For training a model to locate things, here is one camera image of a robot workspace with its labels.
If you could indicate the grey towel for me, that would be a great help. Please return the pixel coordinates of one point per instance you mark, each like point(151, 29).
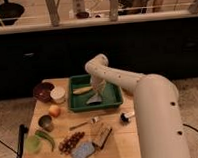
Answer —
point(95, 99)

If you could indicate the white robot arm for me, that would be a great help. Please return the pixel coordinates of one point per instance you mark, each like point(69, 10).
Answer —
point(159, 123)

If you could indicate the blue sponge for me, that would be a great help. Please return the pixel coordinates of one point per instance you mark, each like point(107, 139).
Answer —
point(85, 150)

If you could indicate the light green plastic cup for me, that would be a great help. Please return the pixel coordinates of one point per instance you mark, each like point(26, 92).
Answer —
point(33, 144)

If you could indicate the small metal cup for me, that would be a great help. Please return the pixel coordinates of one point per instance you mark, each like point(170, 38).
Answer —
point(46, 122)

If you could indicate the yellow red apple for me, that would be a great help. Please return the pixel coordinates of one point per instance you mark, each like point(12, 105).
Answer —
point(54, 111)

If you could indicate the dark red bowl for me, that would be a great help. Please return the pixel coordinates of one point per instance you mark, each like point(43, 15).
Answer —
point(42, 91)

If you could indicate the green plastic tray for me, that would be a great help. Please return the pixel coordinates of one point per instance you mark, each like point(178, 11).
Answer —
point(110, 96)

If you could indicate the white handled brush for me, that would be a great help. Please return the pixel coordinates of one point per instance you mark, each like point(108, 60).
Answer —
point(125, 117)

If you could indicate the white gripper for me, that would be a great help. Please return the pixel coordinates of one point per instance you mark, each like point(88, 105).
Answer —
point(98, 84)

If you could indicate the bunch of dark grapes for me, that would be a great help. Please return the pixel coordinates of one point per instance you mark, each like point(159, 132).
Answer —
point(68, 144)

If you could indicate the brown wooden brush block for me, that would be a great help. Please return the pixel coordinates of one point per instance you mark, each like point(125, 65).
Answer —
point(102, 135)

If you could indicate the green pepper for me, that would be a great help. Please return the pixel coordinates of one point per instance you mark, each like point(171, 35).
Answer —
point(46, 136)

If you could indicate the white round container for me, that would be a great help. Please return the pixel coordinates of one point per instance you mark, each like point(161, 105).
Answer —
point(58, 95)

